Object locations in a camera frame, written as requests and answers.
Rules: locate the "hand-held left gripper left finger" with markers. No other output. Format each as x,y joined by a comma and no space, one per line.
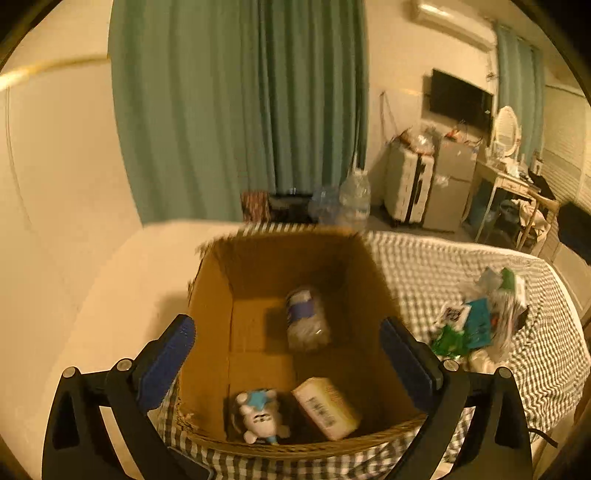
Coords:
166,364

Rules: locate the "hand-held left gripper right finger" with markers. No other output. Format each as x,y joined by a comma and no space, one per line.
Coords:
406,364

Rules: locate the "brown cardboard box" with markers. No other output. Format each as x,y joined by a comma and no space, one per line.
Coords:
258,369

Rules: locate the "green snack packet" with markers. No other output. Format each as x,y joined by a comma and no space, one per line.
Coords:
450,340

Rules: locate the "white card with square code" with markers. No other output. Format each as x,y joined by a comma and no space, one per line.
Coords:
454,314

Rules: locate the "teal card packet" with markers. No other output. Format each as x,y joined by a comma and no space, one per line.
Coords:
478,321

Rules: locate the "grey checked blanket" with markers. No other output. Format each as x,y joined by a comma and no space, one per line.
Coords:
415,277

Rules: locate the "small tan barcode box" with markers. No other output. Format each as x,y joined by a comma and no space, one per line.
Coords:
325,406

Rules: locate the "white and blue toy figure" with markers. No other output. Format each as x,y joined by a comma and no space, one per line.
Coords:
259,417

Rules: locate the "wrapped jar with blue label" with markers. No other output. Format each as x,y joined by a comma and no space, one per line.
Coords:
307,318

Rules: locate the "clear plastic packet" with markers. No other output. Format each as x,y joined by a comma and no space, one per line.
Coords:
505,314

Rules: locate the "large clear water bottle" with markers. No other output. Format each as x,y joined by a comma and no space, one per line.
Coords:
355,198

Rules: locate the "pack of water bottles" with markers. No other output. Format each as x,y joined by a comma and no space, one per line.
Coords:
324,205

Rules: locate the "white suitcase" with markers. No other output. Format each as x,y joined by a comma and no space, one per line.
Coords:
406,184

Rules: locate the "patterned brown box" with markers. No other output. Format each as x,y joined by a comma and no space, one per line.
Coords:
255,206

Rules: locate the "grey mini fridge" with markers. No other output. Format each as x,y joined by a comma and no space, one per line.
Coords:
450,184

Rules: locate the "wooden chair with clothes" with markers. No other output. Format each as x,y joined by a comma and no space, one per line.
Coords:
531,221

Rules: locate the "black bag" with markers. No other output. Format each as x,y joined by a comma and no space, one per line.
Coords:
291,207

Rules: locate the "white vanity desk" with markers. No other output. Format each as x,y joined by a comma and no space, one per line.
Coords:
505,180

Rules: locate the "clear plastic bag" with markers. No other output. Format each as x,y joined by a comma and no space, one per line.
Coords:
422,141

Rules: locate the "black pouch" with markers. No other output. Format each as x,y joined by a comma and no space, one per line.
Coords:
541,184

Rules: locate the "wide green curtain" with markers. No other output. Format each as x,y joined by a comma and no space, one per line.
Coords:
221,115

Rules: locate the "white oval vanity mirror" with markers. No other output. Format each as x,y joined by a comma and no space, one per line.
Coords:
506,129

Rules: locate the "white louvred wardrobe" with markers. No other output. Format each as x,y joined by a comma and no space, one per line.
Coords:
568,152

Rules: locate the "narrow green curtain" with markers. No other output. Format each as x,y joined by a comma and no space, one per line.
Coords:
519,92

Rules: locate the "white air conditioner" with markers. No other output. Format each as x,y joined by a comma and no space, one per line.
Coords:
457,25

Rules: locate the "black wall television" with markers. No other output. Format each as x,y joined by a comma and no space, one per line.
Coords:
461,101

